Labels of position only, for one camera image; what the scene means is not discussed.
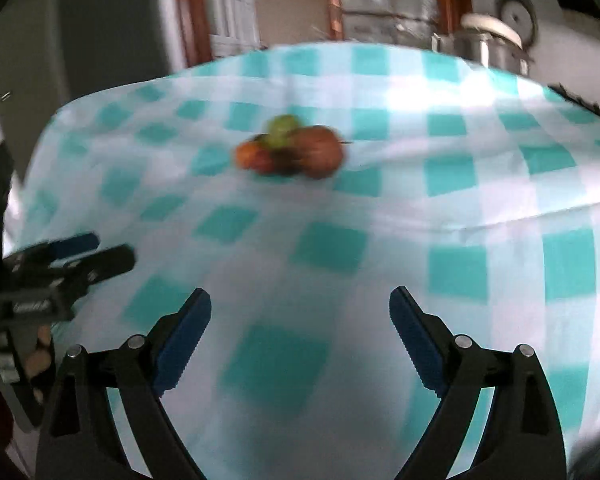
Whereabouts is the small red fruit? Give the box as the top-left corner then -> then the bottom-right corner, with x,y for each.
234,141 -> 275,174

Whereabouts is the person's left hand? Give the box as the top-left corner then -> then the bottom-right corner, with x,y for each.
0,325 -> 55,405

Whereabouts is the teal white checkered tablecloth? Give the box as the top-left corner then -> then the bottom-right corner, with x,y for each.
17,44 -> 600,479

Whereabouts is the small green fruit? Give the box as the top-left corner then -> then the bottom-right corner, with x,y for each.
263,114 -> 301,150

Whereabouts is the dark grey cabinet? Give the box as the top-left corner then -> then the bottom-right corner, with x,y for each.
0,0 -> 169,176

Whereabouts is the red apple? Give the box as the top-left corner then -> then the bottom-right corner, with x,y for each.
290,126 -> 346,180

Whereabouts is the silver rice cooker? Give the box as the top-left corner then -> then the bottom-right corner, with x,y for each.
431,0 -> 538,77

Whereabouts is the wooden door frame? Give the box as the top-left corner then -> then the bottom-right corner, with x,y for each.
176,0 -> 213,67

